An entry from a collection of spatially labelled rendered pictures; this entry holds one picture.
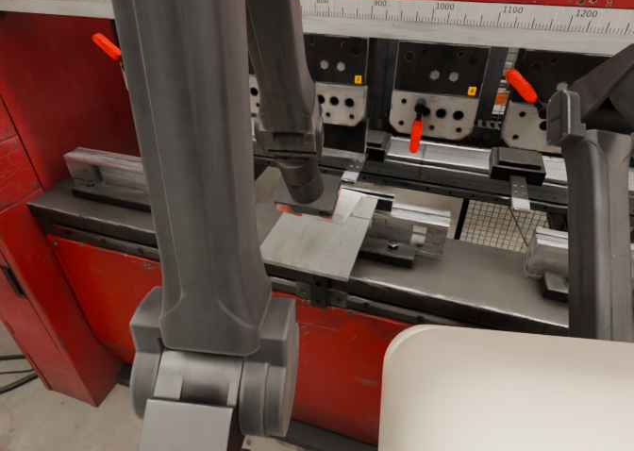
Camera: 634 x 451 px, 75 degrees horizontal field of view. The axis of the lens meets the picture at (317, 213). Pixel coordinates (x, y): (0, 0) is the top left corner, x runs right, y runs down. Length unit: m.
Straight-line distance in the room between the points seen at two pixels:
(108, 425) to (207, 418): 1.58
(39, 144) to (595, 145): 1.28
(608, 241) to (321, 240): 0.46
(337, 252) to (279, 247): 0.11
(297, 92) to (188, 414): 0.31
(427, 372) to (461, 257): 0.85
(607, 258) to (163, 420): 0.48
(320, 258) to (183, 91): 0.59
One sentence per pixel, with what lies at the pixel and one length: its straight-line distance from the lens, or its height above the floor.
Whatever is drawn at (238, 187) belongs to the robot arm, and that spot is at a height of 1.39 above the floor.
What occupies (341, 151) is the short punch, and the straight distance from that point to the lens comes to 0.91.
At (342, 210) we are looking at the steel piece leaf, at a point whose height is 1.00.
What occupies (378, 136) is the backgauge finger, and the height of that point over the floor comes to 1.03.
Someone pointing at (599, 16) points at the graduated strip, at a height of 1.39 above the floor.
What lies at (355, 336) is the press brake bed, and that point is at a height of 0.68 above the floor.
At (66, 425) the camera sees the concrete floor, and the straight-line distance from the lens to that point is 1.92.
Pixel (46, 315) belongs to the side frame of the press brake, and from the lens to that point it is 1.54.
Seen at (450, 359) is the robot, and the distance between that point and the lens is 0.17.
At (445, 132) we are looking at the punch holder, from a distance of 0.80.
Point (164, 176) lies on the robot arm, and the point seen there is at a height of 1.40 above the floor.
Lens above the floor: 1.50
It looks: 35 degrees down
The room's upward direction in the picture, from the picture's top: straight up
